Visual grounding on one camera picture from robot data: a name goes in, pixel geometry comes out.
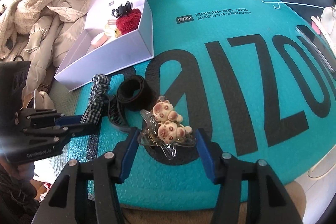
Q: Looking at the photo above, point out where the black white gingham scrunchie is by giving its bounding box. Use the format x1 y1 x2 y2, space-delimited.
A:
80 74 110 124

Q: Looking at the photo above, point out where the black belt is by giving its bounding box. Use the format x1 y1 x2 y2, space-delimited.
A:
107 75 154 133

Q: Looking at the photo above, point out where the clear star clip with bears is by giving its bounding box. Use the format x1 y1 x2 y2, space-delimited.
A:
138 96 197 160

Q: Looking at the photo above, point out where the person left hand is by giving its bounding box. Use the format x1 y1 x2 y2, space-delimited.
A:
0 156 35 181

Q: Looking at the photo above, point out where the pink round compact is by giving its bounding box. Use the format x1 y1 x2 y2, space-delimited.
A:
91 32 109 48

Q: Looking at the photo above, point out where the cream claw hair clip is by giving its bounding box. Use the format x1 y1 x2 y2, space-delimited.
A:
104 19 122 38

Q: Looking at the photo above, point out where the white open gift box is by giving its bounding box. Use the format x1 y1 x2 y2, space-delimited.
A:
54 0 154 91

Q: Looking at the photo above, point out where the beige puffer jacket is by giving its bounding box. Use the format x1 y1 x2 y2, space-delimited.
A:
1 0 90 105

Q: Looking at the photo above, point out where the red fluffy scrunchie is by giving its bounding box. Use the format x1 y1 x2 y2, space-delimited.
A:
116 9 142 35

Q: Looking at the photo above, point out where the cream fleece garment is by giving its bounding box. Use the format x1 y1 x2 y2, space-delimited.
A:
1 0 54 60

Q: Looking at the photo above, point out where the teal bubble mailer mat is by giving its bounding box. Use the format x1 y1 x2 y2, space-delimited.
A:
55 0 335 210

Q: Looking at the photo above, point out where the black bow pearl clip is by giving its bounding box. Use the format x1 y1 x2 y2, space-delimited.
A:
112 1 133 18

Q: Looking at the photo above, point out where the smartphone in clear case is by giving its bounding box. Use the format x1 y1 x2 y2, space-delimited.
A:
295 25 335 73

